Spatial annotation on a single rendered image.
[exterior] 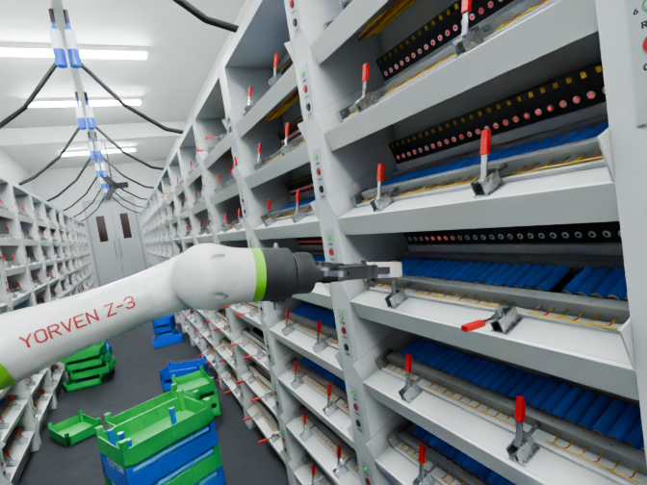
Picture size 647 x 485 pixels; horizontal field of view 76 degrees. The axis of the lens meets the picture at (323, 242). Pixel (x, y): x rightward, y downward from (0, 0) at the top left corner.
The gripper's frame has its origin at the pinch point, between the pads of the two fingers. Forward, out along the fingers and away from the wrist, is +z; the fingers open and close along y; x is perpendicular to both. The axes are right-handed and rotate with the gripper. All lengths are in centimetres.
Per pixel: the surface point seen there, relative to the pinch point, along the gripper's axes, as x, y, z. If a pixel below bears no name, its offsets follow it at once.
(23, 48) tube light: 169, -346, -120
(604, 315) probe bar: -3.8, 38.5, 6.2
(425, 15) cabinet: 54, 0, 11
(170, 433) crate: -54, -68, -34
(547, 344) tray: -7.7, 34.1, 1.7
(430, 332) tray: -10.7, 11.0, 2.3
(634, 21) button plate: 25, 48, -5
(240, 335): -45, -156, 11
